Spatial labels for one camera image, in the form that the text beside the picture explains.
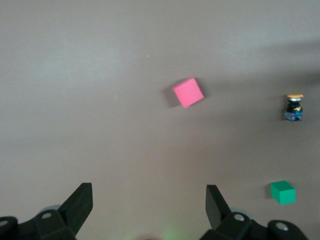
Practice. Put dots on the yellow mushroom push button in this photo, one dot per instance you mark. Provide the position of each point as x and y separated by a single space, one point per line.
294 110

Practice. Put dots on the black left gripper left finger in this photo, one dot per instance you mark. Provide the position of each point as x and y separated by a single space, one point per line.
76 210

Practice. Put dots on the green foam cube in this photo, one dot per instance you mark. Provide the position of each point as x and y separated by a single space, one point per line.
283 193

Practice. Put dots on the pink foam cube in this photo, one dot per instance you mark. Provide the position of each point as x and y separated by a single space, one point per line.
188 93

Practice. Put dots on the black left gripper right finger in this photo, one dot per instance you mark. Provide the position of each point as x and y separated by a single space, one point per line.
217 212

